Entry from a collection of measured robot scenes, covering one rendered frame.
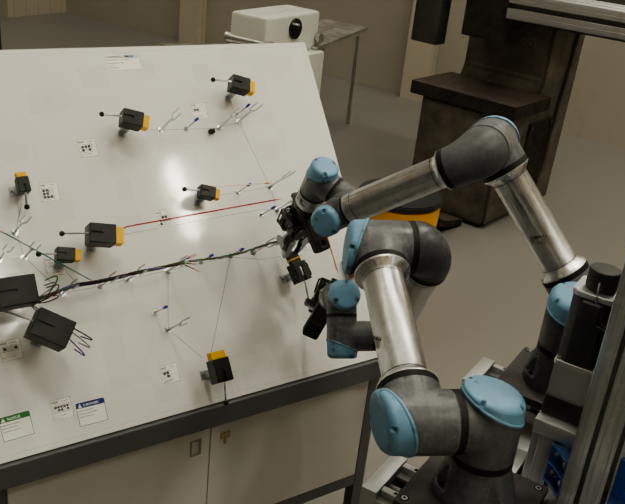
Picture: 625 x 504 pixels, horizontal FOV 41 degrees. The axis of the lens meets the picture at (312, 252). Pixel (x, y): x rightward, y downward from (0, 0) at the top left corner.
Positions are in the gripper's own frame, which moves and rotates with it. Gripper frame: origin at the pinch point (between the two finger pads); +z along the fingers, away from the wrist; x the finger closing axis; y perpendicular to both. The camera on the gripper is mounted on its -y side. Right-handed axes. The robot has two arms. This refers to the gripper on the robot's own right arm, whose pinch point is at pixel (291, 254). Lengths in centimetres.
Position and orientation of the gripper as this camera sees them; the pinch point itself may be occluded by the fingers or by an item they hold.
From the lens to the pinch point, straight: 239.9
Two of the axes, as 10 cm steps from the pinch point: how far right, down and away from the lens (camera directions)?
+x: -7.7, 3.0, -5.5
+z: -2.9, 6.0, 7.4
